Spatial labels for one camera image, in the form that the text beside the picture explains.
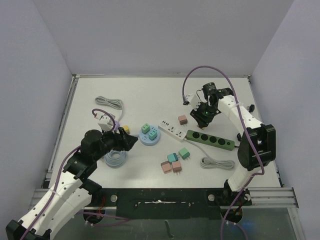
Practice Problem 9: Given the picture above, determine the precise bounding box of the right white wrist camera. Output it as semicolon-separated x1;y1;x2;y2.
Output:
183;94;202;111

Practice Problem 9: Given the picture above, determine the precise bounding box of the coiled blue power cable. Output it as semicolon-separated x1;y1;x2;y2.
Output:
103;134;141;170

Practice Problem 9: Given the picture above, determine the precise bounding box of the green plug adapter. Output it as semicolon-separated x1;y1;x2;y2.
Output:
178;147;191;160
141;123;150;134

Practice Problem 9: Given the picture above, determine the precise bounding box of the pink plug adapter right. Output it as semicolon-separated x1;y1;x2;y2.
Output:
171;160;182;173

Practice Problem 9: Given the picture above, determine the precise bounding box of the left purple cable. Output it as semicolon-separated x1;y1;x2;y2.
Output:
19;108;131;240

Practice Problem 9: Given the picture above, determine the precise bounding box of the grey bundled cable top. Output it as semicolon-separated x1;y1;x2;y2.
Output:
94;95;125;121

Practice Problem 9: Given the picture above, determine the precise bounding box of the black usb cable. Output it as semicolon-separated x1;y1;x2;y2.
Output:
236;104;256;140

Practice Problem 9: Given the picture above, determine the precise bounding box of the green power strip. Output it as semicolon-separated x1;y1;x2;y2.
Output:
185;130;235;151

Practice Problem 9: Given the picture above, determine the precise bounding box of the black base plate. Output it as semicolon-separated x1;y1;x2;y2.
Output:
86;188;252;220

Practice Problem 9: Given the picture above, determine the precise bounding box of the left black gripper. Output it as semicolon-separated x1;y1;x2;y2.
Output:
93;125;137;161

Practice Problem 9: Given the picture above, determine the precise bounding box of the teal plug adapter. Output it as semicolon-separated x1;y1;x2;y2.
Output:
148;129;158;141
167;153;179;163

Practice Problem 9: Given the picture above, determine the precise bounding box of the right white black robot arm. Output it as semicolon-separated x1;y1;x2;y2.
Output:
184;82;276;205

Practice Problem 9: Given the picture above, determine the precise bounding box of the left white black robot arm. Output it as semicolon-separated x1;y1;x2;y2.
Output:
5;127;138;240

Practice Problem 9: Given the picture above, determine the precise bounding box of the white power strip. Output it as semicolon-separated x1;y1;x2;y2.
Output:
158;120;187;143

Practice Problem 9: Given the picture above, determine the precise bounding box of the pink plug adapter left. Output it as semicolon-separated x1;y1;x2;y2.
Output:
160;161;172;174

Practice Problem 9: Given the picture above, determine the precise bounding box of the white bundled cable right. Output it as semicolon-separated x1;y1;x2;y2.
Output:
186;138;236;170

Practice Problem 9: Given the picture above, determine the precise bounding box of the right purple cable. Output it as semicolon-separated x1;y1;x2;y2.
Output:
181;65;266;240

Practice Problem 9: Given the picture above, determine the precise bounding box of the purple cable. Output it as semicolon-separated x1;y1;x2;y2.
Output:
181;65;266;240
19;108;131;240

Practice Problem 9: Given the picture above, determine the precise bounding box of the brown pink plug adapter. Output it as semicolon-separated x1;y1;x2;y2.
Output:
177;115;188;126

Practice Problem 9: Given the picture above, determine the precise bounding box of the round blue power strip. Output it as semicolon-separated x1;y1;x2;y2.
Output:
138;125;161;146

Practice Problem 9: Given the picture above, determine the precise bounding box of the purple power strip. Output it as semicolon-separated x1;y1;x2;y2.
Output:
111;120;120;129

